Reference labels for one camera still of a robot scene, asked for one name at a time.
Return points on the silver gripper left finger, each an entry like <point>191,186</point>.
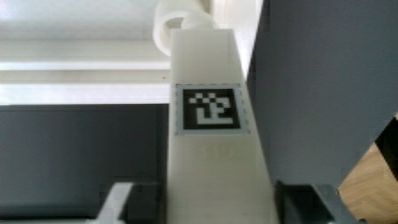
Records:
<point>131,204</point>

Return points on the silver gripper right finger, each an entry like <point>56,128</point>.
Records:
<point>310,205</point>

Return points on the white desk top tray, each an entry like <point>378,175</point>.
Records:
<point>97,35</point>

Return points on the white front fence bar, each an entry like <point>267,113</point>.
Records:
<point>84,83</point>

